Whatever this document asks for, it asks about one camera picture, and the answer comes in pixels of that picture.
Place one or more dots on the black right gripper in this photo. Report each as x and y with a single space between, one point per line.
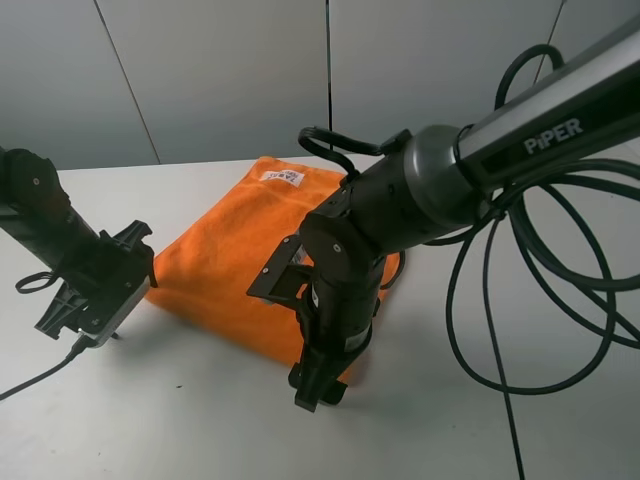
316 376

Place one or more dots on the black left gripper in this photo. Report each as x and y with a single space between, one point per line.
106 269

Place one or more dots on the orange towel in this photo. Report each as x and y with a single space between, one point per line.
204 275

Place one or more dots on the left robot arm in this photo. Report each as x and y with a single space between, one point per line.
38 214

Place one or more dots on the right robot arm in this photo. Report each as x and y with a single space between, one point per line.
443 185

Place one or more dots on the white towel label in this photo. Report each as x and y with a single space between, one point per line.
288 176

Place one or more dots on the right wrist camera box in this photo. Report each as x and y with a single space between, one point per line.
283 275

